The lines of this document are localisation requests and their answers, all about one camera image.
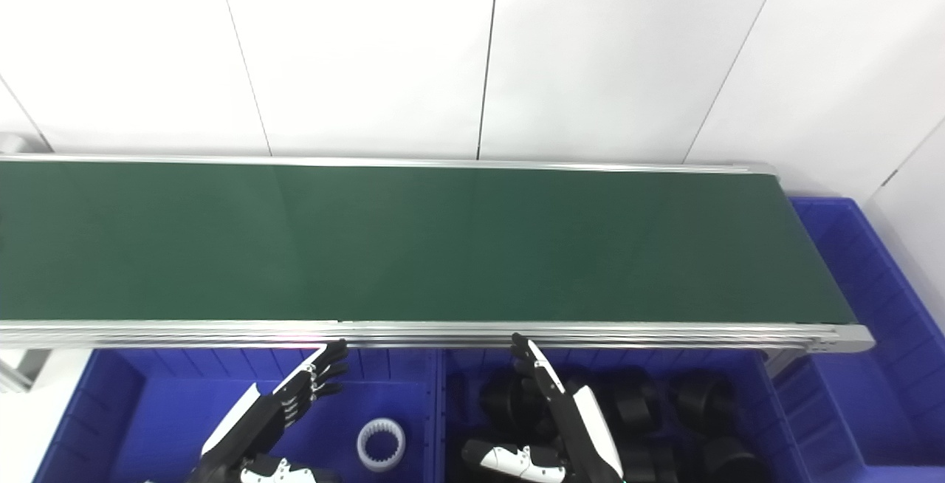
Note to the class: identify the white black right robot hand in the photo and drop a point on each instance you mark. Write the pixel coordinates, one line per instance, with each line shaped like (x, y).
(587, 431)

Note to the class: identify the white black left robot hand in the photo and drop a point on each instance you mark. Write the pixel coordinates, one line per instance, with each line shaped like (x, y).
(251, 416)

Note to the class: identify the black cylindrical part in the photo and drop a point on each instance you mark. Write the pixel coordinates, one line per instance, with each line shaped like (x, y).
(506, 402)
(705, 402)
(631, 402)
(731, 464)
(642, 464)

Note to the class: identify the blue bin with white rings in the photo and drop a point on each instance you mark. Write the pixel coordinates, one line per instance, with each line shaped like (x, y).
(148, 409)

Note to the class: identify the green conveyor belt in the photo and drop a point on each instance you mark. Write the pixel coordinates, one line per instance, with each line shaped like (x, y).
(517, 331)
(443, 247)

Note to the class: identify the blue bin with black parts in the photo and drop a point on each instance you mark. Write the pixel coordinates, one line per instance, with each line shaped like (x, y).
(775, 424)

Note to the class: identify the aluminium conveyor leg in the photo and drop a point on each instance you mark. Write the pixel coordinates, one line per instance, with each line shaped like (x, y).
(15, 376)

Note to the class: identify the empty blue plastic bin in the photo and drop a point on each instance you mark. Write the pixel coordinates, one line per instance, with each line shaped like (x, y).
(871, 409)

